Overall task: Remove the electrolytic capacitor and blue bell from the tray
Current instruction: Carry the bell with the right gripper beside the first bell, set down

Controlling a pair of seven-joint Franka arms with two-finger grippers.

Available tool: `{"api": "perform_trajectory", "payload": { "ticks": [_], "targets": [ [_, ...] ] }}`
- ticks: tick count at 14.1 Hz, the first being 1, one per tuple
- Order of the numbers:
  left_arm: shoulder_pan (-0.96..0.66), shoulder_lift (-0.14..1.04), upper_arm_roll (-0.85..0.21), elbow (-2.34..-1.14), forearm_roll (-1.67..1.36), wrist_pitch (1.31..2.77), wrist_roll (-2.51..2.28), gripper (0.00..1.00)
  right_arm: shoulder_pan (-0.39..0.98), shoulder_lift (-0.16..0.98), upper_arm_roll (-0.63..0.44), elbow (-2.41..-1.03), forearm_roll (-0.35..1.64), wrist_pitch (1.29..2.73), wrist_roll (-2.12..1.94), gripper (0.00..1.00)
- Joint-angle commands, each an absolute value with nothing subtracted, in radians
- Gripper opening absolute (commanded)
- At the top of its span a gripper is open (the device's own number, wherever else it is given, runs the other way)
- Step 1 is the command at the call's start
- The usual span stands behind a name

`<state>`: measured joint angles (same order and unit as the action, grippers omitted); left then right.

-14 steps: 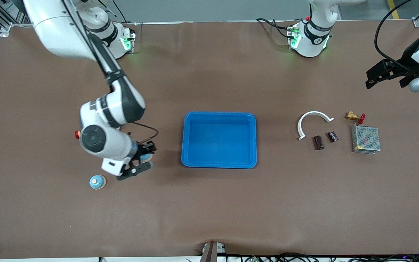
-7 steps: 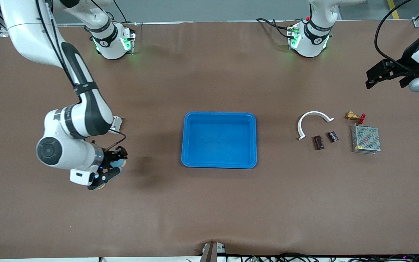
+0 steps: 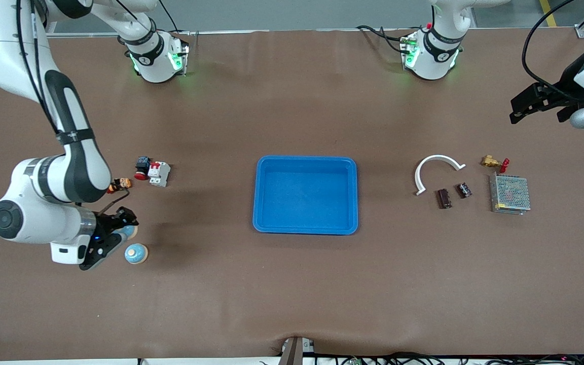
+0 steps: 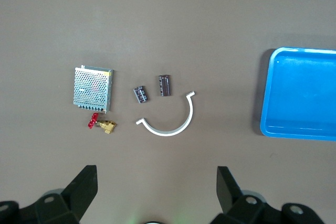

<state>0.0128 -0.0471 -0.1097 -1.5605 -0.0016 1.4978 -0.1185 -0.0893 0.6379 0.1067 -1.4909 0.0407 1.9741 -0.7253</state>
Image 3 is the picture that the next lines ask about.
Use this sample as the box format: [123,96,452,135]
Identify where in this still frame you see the blue plastic tray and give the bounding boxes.
[252,155,359,236]

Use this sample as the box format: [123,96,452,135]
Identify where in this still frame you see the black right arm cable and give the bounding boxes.
[16,0,131,216]

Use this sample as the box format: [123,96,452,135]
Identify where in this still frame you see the metal table clamp bracket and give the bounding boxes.
[278,336,316,365]

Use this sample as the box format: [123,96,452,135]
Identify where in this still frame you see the white curved plastic strip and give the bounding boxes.
[414,154,466,196]

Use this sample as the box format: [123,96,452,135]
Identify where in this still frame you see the black table edge cable bundle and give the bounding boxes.
[259,352,584,365]

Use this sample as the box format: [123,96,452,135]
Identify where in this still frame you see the red orange push button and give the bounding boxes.
[108,177,133,195]

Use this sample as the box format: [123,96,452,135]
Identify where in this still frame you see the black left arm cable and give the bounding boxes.
[522,0,584,97]

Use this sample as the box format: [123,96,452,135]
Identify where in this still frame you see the brass valve with red handle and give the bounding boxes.
[480,155,510,173]

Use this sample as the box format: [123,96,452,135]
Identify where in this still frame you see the red black emergency stop button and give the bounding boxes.
[134,156,152,181]

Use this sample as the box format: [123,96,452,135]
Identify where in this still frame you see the black base cable bundle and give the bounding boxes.
[355,24,410,54]

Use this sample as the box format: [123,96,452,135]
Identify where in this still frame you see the white circuit breaker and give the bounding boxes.
[148,161,172,188]

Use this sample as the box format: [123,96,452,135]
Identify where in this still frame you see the table cover sheet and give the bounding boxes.
[0,28,584,361]

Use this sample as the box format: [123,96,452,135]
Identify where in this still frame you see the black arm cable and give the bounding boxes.
[522,0,584,97]
[16,0,131,216]

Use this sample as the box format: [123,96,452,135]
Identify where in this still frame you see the metal mesh power supply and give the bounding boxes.
[489,172,532,216]

